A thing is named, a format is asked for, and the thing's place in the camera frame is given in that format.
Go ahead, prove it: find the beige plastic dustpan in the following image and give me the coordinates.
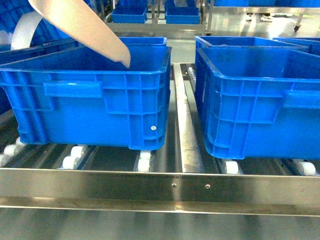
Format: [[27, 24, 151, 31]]
[[29, 0, 131, 68]]

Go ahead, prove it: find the stainless steel roller shelf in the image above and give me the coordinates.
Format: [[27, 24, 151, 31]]
[[0, 63, 320, 217]]

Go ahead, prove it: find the blue bin left front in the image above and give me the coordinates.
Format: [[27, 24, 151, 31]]
[[0, 45, 172, 151]]

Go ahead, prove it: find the blue bin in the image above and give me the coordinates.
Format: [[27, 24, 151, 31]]
[[0, 45, 172, 151], [0, 0, 83, 116], [194, 46, 320, 160]]

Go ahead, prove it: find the blue bin right front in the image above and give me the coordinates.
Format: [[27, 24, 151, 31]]
[[194, 46, 320, 160]]

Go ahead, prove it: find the blue bin far left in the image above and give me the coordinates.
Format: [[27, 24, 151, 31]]
[[0, 0, 83, 116]]

